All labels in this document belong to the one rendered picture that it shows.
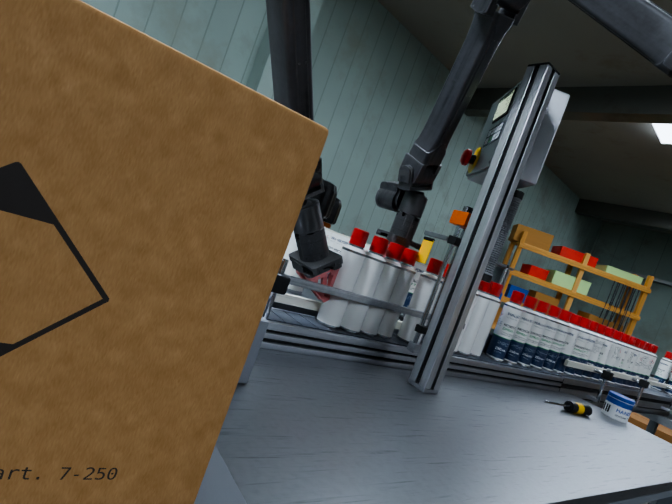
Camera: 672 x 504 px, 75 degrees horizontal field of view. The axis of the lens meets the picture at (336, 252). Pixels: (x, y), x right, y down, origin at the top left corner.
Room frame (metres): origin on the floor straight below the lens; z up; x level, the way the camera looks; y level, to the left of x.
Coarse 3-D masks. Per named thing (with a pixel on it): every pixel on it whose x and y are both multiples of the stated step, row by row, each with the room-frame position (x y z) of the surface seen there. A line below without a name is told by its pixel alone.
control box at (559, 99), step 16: (560, 96) 0.87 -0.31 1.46; (560, 112) 0.87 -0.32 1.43; (544, 128) 0.87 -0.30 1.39; (480, 144) 1.00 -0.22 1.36; (496, 144) 0.88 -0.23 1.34; (544, 144) 0.87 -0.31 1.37; (480, 160) 0.95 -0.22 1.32; (528, 160) 0.87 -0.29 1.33; (544, 160) 0.87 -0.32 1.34; (480, 176) 0.96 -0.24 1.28; (528, 176) 0.87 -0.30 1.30
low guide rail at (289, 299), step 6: (288, 294) 0.86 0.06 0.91; (276, 300) 0.84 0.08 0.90; (282, 300) 0.85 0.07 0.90; (288, 300) 0.85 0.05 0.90; (294, 300) 0.86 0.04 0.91; (300, 300) 0.87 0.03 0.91; (306, 300) 0.88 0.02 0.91; (312, 300) 0.89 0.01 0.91; (300, 306) 0.87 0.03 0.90; (306, 306) 0.88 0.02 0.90; (312, 306) 0.89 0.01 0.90; (318, 306) 0.90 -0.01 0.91; (396, 324) 1.04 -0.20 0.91
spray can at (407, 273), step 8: (408, 248) 0.97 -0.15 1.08; (408, 256) 0.96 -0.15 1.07; (416, 256) 0.97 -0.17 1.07; (400, 264) 0.96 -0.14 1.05; (408, 264) 0.96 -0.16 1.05; (400, 272) 0.95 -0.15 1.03; (408, 272) 0.95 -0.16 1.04; (400, 280) 0.95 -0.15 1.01; (408, 280) 0.96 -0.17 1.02; (400, 288) 0.95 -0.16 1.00; (408, 288) 0.96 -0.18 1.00; (392, 296) 0.95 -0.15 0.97; (400, 296) 0.95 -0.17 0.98; (400, 304) 0.96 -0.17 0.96; (392, 312) 0.95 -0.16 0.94; (384, 320) 0.95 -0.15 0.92; (392, 320) 0.95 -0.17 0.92; (384, 328) 0.95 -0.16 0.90; (392, 328) 0.96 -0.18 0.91; (384, 336) 0.95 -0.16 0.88
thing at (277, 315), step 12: (276, 312) 0.82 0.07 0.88; (288, 312) 0.86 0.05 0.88; (300, 324) 0.80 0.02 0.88; (312, 324) 0.83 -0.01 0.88; (360, 336) 0.89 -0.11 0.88; (396, 336) 1.03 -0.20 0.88; (480, 360) 1.14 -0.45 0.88; (492, 360) 1.20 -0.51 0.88; (540, 372) 1.33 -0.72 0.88; (552, 372) 1.41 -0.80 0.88
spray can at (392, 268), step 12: (396, 252) 0.93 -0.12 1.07; (396, 264) 0.92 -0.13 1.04; (384, 276) 0.92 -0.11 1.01; (396, 276) 0.93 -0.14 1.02; (384, 288) 0.92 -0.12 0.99; (384, 300) 0.92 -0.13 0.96; (372, 312) 0.92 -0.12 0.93; (384, 312) 0.93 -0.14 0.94; (372, 324) 0.92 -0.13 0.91; (372, 336) 0.92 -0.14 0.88
